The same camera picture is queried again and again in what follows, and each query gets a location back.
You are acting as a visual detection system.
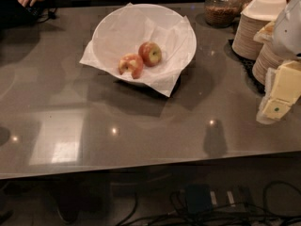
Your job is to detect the short stack paper plates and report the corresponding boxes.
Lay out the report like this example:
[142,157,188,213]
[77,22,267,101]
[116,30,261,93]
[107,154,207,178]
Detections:
[252,42,284,85]

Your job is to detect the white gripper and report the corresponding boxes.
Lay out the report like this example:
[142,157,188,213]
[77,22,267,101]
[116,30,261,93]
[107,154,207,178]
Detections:
[256,0,301,124]

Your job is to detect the whole red apple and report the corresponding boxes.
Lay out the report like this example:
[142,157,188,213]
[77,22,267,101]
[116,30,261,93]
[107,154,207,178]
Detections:
[138,41,162,67]

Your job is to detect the tall stack paper plates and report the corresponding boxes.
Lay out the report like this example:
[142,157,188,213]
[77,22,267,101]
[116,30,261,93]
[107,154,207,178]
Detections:
[231,14,268,60]

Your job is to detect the white foam container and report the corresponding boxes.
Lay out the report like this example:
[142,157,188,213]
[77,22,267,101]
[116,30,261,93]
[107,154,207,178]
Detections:
[242,0,287,22]

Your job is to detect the black power adapter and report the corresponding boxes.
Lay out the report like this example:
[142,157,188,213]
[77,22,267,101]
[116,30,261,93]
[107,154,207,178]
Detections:
[184,185,213,214]

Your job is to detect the white bowl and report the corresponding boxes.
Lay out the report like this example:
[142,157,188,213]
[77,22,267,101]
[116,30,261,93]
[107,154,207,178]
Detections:
[91,3,198,88]

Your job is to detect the black floor cables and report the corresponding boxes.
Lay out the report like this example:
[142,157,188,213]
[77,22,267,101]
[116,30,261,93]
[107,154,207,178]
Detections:
[114,181,301,226]

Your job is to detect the black laptop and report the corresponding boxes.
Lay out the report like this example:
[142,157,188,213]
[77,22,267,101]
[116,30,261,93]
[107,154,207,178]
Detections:
[0,0,45,29]

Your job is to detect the black cable on table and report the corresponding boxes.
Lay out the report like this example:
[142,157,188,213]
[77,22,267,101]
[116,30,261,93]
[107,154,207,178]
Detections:
[36,7,59,24]

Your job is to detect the bitten red apple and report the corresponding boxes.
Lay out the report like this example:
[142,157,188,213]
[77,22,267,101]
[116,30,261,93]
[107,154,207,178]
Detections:
[119,53,144,79]

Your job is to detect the glass jar with grains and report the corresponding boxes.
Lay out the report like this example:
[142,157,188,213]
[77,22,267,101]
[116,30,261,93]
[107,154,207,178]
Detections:
[204,0,243,27]

